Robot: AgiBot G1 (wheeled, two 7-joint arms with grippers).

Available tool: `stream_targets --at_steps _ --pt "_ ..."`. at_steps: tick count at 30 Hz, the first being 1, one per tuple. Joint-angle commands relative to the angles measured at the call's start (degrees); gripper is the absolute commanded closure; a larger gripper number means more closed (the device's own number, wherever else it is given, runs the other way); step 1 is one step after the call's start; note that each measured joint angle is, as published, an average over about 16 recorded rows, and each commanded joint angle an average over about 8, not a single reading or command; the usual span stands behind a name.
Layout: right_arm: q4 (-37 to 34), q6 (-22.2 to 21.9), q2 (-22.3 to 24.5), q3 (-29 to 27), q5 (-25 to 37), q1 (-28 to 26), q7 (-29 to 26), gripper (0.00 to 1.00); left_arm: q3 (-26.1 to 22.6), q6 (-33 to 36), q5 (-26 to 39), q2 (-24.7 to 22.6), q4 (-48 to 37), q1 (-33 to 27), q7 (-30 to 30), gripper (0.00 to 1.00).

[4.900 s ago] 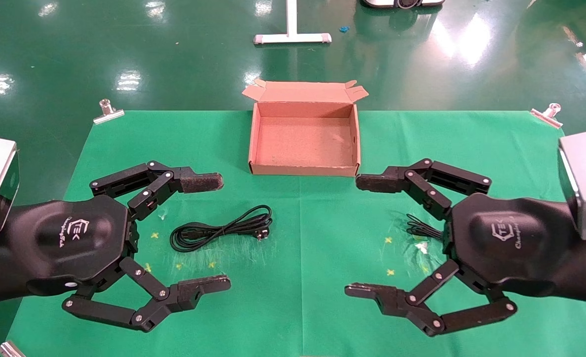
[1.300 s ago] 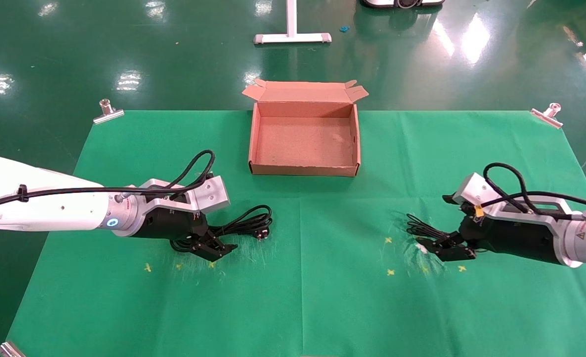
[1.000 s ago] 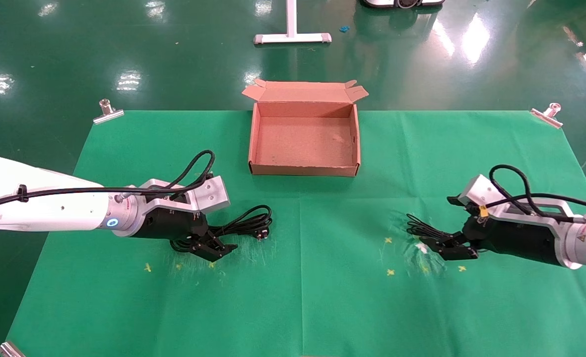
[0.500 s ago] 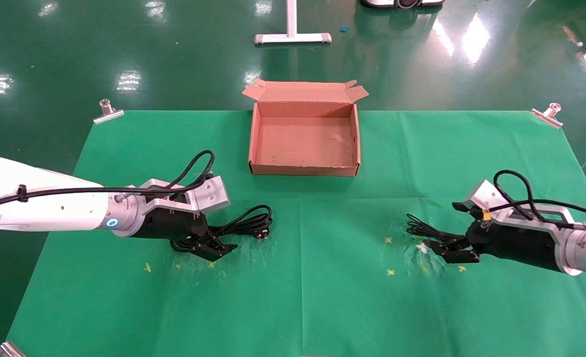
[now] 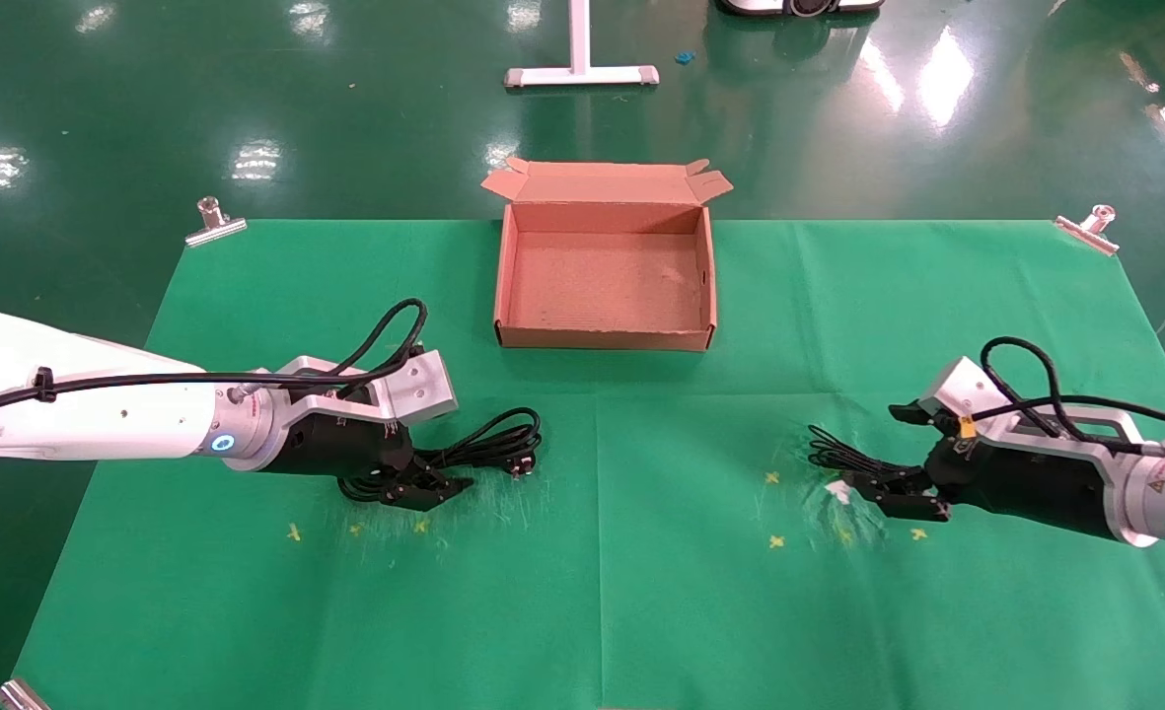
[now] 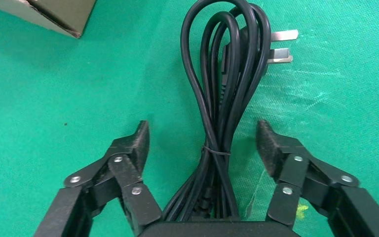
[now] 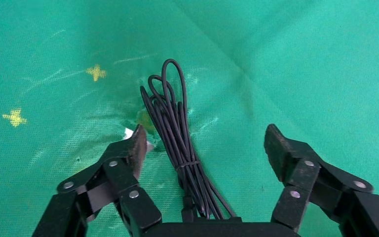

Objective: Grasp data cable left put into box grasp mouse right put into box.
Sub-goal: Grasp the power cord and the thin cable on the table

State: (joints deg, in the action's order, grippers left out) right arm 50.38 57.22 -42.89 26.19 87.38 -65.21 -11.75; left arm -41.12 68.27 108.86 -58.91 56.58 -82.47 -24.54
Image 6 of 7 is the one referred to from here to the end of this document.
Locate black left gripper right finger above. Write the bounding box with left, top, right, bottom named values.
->
left=256, top=119, right=379, bottom=237

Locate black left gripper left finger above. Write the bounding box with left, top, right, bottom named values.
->
left=34, top=120, right=163, bottom=237

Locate black power cable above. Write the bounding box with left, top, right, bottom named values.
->
left=161, top=0, right=300, bottom=223

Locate open brown cardboard box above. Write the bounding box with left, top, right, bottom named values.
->
left=0, top=0, right=98, bottom=39

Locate green table cloth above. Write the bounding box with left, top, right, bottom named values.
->
left=0, top=0, right=379, bottom=237

